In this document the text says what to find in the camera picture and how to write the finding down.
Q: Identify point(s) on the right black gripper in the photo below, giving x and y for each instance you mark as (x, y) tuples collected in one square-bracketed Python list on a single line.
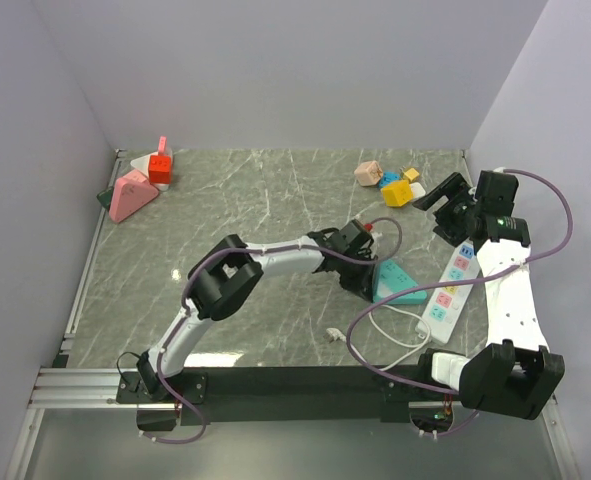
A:
[(455, 188)]

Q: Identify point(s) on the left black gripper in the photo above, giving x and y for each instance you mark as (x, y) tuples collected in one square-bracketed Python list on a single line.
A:
[(360, 285)]

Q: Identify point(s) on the white rounded square adapter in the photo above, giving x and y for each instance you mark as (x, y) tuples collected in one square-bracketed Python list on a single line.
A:
[(417, 190)]

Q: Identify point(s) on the small yellow plug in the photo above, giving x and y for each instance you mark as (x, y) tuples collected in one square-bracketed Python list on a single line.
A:
[(411, 175)]

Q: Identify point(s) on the teal block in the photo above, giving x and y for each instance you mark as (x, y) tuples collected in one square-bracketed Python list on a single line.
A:
[(389, 279)]

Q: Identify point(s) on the yellow cube socket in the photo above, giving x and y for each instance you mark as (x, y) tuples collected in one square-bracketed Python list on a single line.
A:
[(397, 194)]

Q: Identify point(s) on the beige cube socket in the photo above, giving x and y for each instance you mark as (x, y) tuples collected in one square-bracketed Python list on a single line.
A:
[(368, 173)]

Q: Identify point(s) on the blue plug adapter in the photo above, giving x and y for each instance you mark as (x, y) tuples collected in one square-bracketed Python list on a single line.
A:
[(387, 178)]

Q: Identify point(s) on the white power strip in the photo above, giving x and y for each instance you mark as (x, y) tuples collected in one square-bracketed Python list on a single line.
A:
[(446, 304)]

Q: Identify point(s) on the red cube socket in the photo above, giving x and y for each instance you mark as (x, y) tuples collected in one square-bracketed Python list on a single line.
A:
[(160, 169)]

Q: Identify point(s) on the pink plug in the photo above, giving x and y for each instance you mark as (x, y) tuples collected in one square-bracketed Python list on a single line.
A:
[(162, 146)]

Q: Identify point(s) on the pink rounded socket block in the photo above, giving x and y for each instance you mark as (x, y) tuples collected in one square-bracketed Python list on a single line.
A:
[(131, 192)]

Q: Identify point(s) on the dark green block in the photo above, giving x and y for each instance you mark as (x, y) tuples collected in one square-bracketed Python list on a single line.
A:
[(105, 198)]

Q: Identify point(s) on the white triangular adapter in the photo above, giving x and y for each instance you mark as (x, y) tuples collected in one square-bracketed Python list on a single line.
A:
[(141, 163)]

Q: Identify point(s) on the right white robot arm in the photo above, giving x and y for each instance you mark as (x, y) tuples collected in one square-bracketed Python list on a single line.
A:
[(510, 320)]

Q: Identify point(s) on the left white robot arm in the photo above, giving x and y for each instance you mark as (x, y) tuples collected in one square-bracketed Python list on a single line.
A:
[(222, 282)]

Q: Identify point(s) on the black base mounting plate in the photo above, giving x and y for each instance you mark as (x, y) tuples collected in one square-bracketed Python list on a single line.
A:
[(248, 394)]

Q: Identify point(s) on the aluminium rail frame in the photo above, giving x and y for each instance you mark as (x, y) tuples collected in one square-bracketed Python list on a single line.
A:
[(290, 423)]

